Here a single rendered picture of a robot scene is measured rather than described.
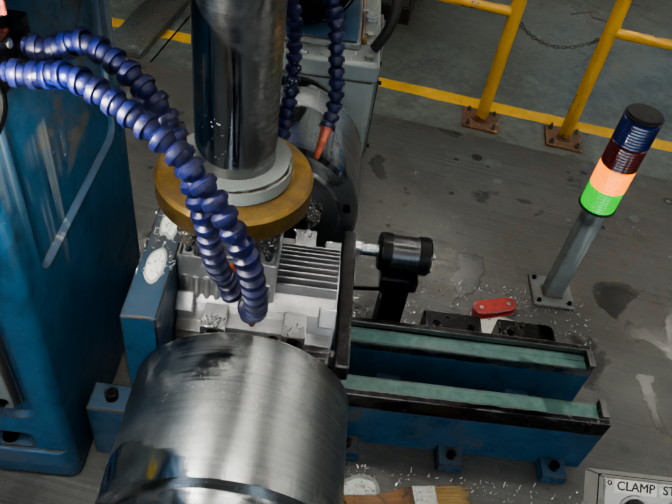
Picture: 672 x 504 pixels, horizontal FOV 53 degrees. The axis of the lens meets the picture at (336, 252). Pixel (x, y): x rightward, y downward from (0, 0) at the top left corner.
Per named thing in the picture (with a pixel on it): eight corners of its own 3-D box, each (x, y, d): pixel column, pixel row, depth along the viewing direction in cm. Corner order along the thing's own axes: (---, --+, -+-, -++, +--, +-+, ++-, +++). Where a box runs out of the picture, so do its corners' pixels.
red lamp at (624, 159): (605, 172, 107) (617, 150, 103) (596, 150, 111) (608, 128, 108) (641, 177, 107) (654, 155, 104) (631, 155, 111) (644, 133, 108)
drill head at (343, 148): (185, 296, 105) (179, 170, 87) (230, 142, 134) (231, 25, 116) (343, 315, 106) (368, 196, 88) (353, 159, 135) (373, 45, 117)
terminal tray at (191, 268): (178, 296, 84) (175, 256, 79) (195, 238, 92) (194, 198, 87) (273, 308, 85) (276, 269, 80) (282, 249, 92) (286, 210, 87)
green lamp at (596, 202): (583, 214, 113) (594, 194, 110) (576, 191, 117) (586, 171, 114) (617, 219, 113) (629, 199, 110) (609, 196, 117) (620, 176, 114)
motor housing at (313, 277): (176, 391, 92) (169, 302, 79) (203, 289, 105) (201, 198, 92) (320, 408, 93) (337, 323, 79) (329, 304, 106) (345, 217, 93)
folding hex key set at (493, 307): (474, 320, 124) (477, 314, 123) (468, 307, 126) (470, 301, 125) (516, 315, 126) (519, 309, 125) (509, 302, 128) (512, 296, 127)
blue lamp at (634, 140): (617, 150, 103) (629, 126, 100) (608, 128, 108) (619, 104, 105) (654, 155, 104) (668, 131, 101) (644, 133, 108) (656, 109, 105)
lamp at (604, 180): (594, 194, 110) (605, 172, 107) (586, 171, 114) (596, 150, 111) (629, 199, 110) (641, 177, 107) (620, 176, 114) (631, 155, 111)
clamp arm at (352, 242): (337, 243, 105) (326, 378, 87) (339, 229, 103) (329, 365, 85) (359, 245, 105) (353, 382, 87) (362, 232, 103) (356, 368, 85)
